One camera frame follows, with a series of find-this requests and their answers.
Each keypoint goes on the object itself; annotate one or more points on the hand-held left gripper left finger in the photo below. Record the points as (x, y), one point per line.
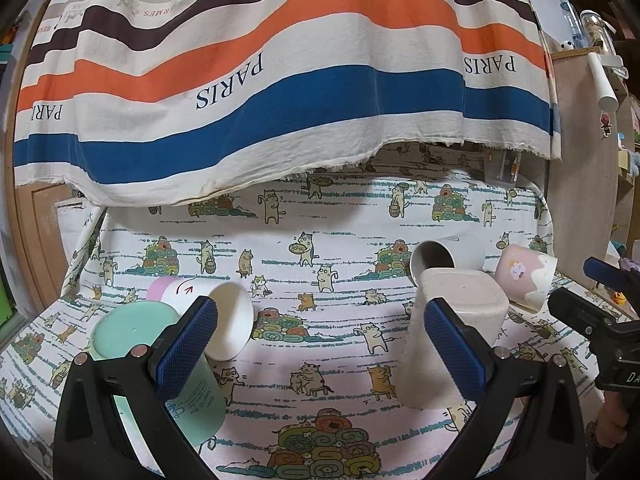
(186, 347)

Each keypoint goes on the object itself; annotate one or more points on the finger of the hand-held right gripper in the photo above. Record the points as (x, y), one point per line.
(607, 270)
(575, 306)

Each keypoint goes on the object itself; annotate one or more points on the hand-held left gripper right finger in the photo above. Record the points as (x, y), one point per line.
(456, 355)

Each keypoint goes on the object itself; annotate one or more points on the white paper cup pink base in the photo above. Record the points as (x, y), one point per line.
(234, 317)

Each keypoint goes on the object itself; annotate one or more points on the mint green cup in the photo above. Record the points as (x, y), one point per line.
(125, 332)

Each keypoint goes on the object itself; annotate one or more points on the beige speckled cup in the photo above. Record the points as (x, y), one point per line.
(465, 292)

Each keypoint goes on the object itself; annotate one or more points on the pink white flower cup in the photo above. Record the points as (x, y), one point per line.
(520, 272)

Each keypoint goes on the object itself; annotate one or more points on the grey white cup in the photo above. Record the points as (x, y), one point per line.
(467, 250)

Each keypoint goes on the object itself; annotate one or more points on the person's right hand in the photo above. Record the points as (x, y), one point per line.
(614, 422)

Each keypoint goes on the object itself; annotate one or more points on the small yellow toy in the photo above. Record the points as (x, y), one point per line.
(620, 298)

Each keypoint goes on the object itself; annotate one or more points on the wooden cabinet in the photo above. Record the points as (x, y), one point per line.
(580, 185)

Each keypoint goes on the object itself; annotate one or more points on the cat print table cloth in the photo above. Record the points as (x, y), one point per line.
(340, 360)

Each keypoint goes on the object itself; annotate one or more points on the cartoon sticker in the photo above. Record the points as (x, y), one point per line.
(607, 122)

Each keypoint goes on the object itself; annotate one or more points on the clear plastic box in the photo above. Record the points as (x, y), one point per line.
(500, 167)

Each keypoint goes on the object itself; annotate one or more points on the wooden door panel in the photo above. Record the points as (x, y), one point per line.
(37, 240)

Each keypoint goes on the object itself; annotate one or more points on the white plastic tube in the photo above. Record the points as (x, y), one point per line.
(602, 82)

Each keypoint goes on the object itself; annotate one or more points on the clear glass bottle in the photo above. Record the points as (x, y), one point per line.
(597, 30)

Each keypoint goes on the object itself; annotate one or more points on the clear bottles on shelf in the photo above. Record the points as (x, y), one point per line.
(570, 20)

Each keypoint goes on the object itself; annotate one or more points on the striped printed cloth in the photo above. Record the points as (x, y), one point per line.
(280, 60)

